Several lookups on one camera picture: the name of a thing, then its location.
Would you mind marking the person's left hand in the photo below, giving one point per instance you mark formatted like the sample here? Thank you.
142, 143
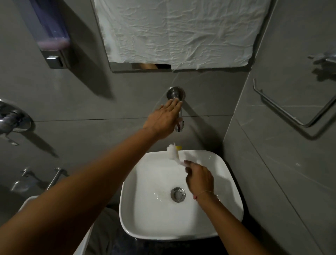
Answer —
162, 120

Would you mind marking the person's right hand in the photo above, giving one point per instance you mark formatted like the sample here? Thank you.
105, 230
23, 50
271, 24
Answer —
200, 180

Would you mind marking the chrome wall faucet spout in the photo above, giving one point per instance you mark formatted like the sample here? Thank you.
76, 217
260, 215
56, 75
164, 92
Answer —
179, 123

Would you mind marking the white scrubbing brush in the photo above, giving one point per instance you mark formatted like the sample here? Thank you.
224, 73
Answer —
173, 153

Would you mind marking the white ceramic sink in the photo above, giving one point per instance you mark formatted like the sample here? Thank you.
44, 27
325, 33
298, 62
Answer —
147, 210

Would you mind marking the person's right forearm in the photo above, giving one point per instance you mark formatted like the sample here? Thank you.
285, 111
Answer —
231, 228

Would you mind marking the person's left forearm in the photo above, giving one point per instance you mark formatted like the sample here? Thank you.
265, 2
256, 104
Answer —
78, 197

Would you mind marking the chrome sink drain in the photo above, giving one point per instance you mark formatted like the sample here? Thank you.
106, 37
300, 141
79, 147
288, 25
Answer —
178, 195

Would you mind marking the red wrist thread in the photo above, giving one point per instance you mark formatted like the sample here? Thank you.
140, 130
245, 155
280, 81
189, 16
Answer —
203, 193

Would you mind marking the white wrinkled cloth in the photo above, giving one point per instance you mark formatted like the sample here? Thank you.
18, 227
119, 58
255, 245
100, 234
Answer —
183, 31

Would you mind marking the chrome soap dish holder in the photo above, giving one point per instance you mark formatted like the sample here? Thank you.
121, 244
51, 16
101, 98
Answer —
21, 185

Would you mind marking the white plastic tray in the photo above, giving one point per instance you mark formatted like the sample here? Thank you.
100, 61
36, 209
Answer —
26, 203

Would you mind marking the wall mirror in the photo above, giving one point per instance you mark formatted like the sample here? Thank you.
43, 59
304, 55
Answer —
123, 67

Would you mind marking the wall soap dispenser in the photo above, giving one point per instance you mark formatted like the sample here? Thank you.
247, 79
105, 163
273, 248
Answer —
50, 29

